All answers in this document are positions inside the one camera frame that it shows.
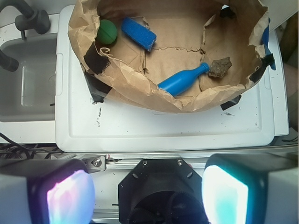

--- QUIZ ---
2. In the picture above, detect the aluminium frame rail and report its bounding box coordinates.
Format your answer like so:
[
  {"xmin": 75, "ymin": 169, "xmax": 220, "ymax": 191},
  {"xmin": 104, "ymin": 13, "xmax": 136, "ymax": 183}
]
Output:
[{"xmin": 76, "ymin": 151, "xmax": 211, "ymax": 173}]

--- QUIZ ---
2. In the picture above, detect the grey toy sink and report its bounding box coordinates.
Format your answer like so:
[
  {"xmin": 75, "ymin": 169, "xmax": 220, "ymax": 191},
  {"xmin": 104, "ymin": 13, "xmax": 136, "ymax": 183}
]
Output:
[{"xmin": 0, "ymin": 15, "xmax": 59, "ymax": 122}]

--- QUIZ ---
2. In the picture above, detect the dark grey faucet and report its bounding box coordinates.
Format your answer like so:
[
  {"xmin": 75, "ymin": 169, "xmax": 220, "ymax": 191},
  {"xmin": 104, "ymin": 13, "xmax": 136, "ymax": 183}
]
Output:
[{"xmin": 0, "ymin": 0, "xmax": 50, "ymax": 72}]

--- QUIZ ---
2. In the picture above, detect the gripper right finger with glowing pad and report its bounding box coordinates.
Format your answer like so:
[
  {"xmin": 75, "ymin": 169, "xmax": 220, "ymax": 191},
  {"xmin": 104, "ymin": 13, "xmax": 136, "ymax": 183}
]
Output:
[{"xmin": 201, "ymin": 153, "xmax": 299, "ymax": 224}]

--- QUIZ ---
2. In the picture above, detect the grey brown rock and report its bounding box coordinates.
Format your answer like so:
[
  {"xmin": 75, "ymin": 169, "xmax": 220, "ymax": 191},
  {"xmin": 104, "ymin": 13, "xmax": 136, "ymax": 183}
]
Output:
[{"xmin": 208, "ymin": 57, "xmax": 232, "ymax": 78}]

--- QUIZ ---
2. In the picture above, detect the green ball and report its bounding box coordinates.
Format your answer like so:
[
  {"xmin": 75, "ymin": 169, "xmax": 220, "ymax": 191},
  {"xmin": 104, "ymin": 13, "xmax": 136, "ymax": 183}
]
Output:
[{"xmin": 96, "ymin": 19, "xmax": 117, "ymax": 45}]

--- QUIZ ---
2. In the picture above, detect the white plastic lid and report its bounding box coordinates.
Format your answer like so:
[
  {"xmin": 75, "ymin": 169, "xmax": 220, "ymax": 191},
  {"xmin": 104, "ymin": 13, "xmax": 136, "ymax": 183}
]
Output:
[{"xmin": 55, "ymin": 6, "xmax": 289, "ymax": 154}]

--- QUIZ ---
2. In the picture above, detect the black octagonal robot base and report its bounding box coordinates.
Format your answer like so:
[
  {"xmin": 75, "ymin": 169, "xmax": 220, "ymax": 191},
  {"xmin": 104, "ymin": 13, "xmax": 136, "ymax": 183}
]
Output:
[{"xmin": 118, "ymin": 158, "xmax": 209, "ymax": 224}]

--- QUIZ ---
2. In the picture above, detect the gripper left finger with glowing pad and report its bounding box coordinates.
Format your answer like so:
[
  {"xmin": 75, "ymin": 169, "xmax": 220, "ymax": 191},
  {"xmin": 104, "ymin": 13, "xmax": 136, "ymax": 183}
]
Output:
[{"xmin": 0, "ymin": 159, "xmax": 95, "ymax": 224}]

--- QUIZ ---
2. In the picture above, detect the blue sponge block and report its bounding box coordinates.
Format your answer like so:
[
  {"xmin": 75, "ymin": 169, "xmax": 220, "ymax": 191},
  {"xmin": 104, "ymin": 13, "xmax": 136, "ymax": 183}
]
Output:
[{"xmin": 121, "ymin": 17, "xmax": 157, "ymax": 52}]

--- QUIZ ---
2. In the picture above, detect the blue plastic bottle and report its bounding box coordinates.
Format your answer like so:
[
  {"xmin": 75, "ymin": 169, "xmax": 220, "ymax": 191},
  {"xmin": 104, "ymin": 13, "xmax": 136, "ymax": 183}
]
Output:
[{"xmin": 158, "ymin": 63, "xmax": 210, "ymax": 97}]

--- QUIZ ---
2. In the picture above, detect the brown paper bag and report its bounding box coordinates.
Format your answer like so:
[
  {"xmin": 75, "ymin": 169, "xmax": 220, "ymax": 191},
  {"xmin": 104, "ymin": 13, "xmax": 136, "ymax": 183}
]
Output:
[{"xmin": 68, "ymin": 0, "xmax": 274, "ymax": 113}]

